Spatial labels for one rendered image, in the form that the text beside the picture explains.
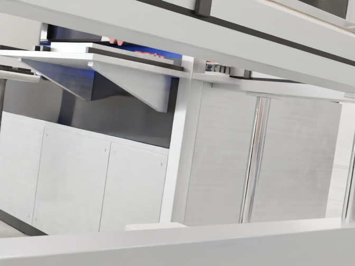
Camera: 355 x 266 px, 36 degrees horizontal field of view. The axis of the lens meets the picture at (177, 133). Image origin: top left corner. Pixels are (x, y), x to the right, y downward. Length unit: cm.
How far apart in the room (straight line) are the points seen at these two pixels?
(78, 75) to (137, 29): 164
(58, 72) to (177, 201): 75
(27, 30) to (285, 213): 143
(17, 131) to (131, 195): 100
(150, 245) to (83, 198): 159
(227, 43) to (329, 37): 27
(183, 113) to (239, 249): 102
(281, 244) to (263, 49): 37
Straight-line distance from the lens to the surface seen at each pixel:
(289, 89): 177
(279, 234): 104
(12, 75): 240
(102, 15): 69
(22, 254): 71
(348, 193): 131
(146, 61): 184
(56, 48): 193
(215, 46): 81
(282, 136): 234
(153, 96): 194
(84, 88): 236
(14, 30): 264
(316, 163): 258
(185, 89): 193
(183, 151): 193
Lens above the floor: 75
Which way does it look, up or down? 3 degrees down
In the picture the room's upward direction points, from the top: 8 degrees clockwise
